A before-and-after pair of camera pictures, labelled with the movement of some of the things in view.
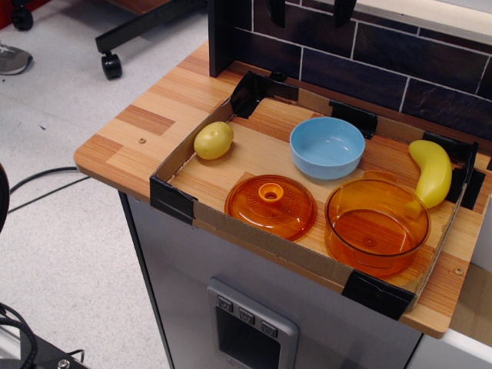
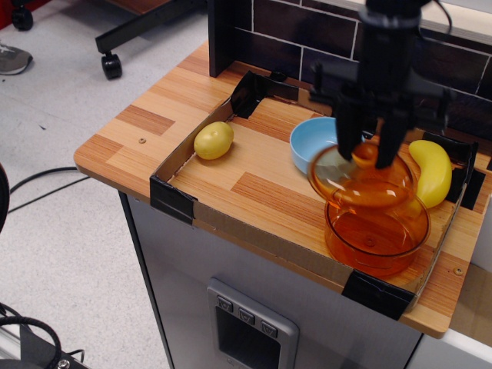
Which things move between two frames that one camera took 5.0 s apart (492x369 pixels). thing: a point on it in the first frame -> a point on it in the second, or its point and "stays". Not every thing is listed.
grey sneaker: x=13 y=61 stays
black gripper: x=343 y=11 -> x=384 y=82
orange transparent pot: x=374 y=225 stays
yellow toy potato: x=214 y=140 stays
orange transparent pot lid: x=279 y=204 -> x=359 y=181
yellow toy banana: x=435 y=173 stays
